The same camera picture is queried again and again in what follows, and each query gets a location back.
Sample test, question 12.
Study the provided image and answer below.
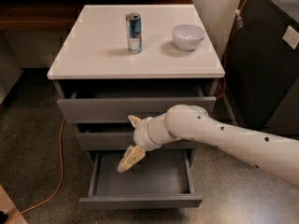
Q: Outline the grey drawer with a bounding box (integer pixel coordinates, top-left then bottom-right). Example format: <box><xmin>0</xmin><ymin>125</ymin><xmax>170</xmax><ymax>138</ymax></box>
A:
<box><xmin>79</xmin><ymin>149</ymin><xmax>202</xmax><ymax>210</ymax></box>
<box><xmin>75</xmin><ymin>122</ymin><xmax>205</xmax><ymax>151</ymax></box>
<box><xmin>58</xmin><ymin>85</ymin><xmax>216</xmax><ymax>124</ymax></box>

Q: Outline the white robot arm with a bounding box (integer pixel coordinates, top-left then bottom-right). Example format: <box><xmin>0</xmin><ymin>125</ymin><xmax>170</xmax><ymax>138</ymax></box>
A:
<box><xmin>118</xmin><ymin>105</ymin><xmax>299</xmax><ymax>187</ymax></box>

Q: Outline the white top drawer cabinet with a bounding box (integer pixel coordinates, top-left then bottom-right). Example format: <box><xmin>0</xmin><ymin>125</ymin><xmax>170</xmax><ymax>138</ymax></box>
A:
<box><xmin>48</xmin><ymin>5</ymin><xmax>224</xmax><ymax>155</ymax></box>

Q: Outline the orange floor cable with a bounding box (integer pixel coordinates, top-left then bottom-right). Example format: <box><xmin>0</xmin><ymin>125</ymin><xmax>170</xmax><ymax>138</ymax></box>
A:
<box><xmin>4</xmin><ymin>119</ymin><xmax>66</xmax><ymax>224</ymax></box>

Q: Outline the grey middle drawer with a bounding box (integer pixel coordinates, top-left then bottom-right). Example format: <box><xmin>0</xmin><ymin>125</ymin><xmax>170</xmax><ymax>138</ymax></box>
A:
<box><xmin>75</xmin><ymin>122</ymin><xmax>205</xmax><ymax>151</ymax></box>

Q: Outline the dark grey cabinet right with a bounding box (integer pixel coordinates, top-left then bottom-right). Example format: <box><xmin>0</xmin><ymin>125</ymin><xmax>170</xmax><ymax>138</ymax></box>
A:
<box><xmin>223</xmin><ymin>0</ymin><xmax>299</xmax><ymax>135</ymax></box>

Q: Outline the grey bottom drawer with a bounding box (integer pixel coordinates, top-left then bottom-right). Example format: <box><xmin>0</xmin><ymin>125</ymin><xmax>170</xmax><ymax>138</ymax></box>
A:
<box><xmin>79</xmin><ymin>149</ymin><xmax>202</xmax><ymax>210</ymax></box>

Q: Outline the wooden board corner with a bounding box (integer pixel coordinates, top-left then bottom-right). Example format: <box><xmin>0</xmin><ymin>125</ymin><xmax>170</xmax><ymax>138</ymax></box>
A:
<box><xmin>0</xmin><ymin>185</ymin><xmax>28</xmax><ymax>224</ymax></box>

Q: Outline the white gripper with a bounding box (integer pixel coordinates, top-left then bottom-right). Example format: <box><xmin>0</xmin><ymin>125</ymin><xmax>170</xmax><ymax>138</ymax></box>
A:
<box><xmin>118</xmin><ymin>115</ymin><xmax>161</xmax><ymax>173</ymax></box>

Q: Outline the dark wooden shelf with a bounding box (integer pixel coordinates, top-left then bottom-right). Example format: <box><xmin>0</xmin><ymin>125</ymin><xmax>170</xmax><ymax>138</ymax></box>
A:
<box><xmin>0</xmin><ymin>0</ymin><xmax>192</xmax><ymax>31</ymax></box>

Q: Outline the silver blue redbull can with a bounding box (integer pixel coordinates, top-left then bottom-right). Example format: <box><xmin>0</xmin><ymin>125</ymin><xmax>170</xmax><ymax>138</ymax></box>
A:
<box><xmin>126</xmin><ymin>13</ymin><xmax>142</xmax><ymax>53</ymax></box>

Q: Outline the white ceramic bowl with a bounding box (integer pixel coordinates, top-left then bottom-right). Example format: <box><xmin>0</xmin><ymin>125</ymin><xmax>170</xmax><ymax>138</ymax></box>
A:
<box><xmin>172</xmin><ymin>24</ymin><xmax>206</xmax><ymax>51</ymax></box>

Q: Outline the grey top drawer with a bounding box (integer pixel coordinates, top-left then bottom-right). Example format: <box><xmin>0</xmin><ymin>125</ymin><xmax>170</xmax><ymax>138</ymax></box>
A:
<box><xmin>58</xmin><ymin>85</ymin><xmax>216</xmax><ymax>124</ymax></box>

